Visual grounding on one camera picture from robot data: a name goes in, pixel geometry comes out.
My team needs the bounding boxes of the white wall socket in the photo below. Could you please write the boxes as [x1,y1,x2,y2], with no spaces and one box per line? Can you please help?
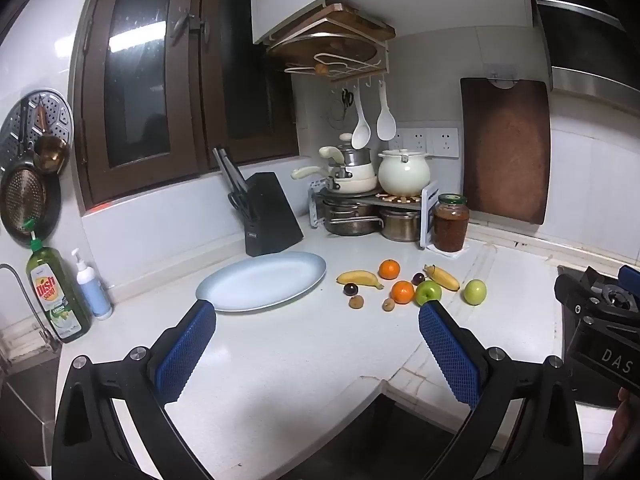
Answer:
[395,128,428,156]
[427,128,459,158]

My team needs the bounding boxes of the white rice spoon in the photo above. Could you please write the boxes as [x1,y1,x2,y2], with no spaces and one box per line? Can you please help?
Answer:
[376,80,397,141]

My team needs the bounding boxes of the copper ladle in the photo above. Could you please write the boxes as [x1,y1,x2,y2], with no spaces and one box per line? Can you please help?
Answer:
[32,105,71,175]

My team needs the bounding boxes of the steel pot with handle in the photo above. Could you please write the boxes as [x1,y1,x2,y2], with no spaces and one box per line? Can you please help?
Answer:
[322,200,381,237]

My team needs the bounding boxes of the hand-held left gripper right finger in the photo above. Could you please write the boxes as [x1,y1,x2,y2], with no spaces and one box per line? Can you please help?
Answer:
[418,300,585,480]

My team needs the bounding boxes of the brown window sash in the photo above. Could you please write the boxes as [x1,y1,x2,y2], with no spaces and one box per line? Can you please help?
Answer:
[200,0,300,163]
[75,0,211,206]

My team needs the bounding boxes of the black-handled scissors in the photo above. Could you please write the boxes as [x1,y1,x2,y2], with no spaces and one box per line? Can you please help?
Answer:
[228,191,259,224]

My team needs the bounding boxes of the green dish soap bottle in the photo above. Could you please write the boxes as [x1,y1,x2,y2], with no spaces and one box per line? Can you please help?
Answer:
[26,217,93,345]

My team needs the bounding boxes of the steel saucepan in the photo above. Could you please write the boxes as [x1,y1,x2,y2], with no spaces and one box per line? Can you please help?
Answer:
[339,133,372,167]

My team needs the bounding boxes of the steel faucet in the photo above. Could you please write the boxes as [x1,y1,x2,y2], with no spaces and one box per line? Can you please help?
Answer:
[0,263,57,357]

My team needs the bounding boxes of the white grey pot rack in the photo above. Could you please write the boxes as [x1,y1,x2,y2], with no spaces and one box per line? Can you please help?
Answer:
[308,178,441,250]

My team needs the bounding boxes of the light blue oval plate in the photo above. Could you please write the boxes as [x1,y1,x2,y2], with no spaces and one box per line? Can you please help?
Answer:
[195,251,327,312]

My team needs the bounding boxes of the curved yellow banana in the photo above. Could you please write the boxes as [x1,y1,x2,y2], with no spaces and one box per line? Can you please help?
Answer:
[336,270,385,291]

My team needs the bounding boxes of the person's right hand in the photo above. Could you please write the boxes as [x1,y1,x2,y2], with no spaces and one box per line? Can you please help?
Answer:
[606,387,640,467]

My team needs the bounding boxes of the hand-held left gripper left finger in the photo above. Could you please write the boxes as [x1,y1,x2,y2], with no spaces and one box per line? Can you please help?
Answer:
[51,299,217,480]

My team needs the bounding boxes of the white ladle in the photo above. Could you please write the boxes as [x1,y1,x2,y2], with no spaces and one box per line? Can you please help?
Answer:
[351,91,372,150]

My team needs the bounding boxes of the square wooden board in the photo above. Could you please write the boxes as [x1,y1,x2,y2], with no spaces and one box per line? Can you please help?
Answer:
[270,4,396,42]

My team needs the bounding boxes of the glass jar green lid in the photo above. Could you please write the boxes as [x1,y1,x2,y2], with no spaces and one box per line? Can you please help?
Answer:
[432,193,471,253]

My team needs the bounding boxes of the white folded paper towel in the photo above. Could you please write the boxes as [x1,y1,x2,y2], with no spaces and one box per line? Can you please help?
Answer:
[425,245,468,260]

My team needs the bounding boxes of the white blue pump bottle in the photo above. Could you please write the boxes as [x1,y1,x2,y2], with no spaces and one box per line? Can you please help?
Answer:
[70,248,114,321]

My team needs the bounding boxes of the black knife block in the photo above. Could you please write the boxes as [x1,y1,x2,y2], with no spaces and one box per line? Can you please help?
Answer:
[244,172,304,257]

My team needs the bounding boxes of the cream frying pan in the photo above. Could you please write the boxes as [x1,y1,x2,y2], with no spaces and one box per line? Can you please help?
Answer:
[291,166,378,194]

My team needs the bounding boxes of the brown wooden cutting board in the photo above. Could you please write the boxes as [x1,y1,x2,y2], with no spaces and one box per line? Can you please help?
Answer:
[460,78,552,226]

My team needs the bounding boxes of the thin black wire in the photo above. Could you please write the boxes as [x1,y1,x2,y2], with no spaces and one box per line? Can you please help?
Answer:
[324,100,351,127]

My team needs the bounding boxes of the steel stockpot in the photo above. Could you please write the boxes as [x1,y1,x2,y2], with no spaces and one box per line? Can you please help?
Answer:
[380,207,422,242]

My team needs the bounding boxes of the round mesh strainer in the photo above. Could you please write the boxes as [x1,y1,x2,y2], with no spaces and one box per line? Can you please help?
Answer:
[2,167,48,236]

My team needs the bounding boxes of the window latch handle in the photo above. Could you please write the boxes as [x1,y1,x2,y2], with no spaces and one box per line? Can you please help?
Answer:
[169,7,209,41]

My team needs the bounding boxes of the black steel range hood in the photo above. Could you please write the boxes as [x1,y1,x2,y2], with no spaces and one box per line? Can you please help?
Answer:
[525,0,640,111]

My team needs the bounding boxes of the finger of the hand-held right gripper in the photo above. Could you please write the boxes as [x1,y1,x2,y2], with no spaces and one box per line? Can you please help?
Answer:
[602,264,640,306]
[554,266,640,328]

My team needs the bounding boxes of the steel-handled knife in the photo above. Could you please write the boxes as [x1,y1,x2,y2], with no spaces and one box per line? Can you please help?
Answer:
[221,149,249,192]
[212,146,242,194]

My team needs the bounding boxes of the steel sink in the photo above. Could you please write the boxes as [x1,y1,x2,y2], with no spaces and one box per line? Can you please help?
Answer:
[0,355,63,466]

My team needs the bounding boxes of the cream lidded round pot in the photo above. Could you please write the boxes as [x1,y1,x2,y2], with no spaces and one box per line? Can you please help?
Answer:
[377,148,432,196]

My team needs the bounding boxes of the straight yellow banana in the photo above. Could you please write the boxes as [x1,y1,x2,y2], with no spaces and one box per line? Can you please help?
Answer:
[424,264,460,292]

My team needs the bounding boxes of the wall hook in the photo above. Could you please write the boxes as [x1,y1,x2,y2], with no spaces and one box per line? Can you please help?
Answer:
[487,64,518,89]

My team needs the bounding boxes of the perforated steel steamer plate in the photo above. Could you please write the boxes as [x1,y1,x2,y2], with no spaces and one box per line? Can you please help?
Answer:
[0,89,75,176]

